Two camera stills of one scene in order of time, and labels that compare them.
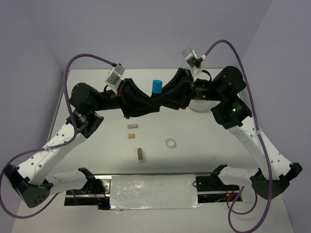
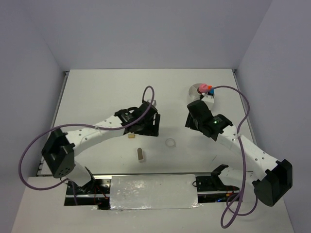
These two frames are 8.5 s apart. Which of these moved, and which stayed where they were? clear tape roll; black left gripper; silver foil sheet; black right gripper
Moved: black left gripper; black right gripper
Stayed: silver foil sheet; clear tape roll
